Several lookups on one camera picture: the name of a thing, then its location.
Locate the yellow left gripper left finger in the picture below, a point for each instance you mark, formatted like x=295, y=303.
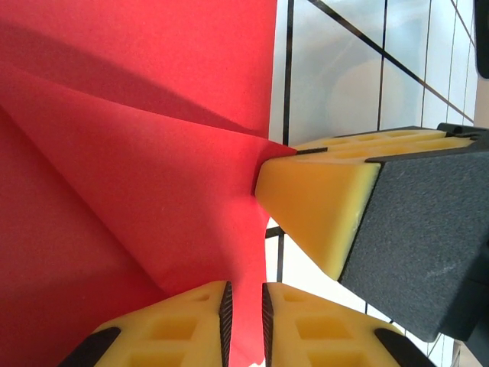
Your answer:
x=172, y=332

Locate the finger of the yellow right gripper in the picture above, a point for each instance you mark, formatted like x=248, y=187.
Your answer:
x=324, y=214
x=382, y=137

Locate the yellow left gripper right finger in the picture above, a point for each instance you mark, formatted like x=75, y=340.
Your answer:
x=324, y=336

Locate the red paper sheet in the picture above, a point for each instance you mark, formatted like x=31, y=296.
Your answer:
x=114, y=172

